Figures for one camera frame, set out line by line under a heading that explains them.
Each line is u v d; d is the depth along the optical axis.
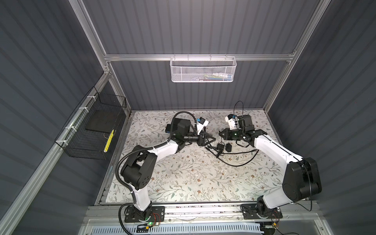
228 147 0.96
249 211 0.74
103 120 0.75
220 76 0.91
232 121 0.79
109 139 0.70
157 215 0.72
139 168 0.49
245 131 0.68
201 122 0.76
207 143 0.77
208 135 0.83
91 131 0.74
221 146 0.96
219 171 0.89
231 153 0.96
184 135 0.71
